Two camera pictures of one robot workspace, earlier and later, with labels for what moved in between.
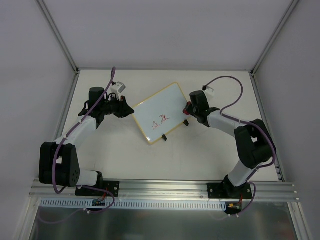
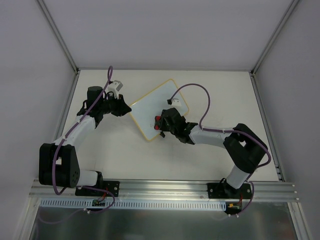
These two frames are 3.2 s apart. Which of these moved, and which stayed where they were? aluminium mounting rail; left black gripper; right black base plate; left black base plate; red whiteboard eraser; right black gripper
Moved: red whiteboard eraser; right black gripper
Stayed: aluminium mounting rail; left black gripper; left black base plate; right black base plate
